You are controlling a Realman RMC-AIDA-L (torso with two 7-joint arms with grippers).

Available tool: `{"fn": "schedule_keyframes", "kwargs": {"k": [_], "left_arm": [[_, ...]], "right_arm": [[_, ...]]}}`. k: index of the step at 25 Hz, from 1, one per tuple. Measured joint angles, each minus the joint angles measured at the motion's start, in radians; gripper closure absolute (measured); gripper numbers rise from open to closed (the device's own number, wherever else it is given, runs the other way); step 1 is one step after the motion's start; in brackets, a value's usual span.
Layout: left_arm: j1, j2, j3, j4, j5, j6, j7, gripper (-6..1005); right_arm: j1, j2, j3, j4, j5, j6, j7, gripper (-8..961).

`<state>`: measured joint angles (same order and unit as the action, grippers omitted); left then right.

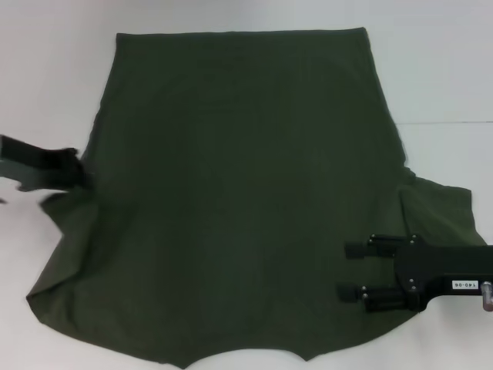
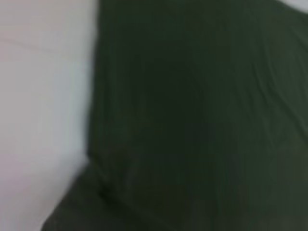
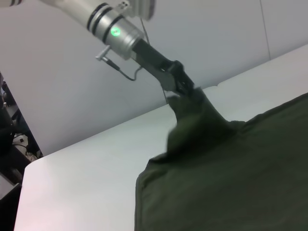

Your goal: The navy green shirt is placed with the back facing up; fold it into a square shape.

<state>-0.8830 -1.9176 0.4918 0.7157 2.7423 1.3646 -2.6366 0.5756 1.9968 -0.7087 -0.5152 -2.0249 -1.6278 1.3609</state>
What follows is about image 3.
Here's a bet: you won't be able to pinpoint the dark green t-shirt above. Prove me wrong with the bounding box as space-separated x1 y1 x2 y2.
134 86 308 231

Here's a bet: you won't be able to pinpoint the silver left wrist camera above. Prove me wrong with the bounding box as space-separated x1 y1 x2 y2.
115 0 157 22

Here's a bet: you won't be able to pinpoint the left arm gripper cable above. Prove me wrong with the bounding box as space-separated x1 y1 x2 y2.
95 47 143 82

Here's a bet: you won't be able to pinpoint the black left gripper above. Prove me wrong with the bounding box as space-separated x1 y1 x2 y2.
131 38 195 97

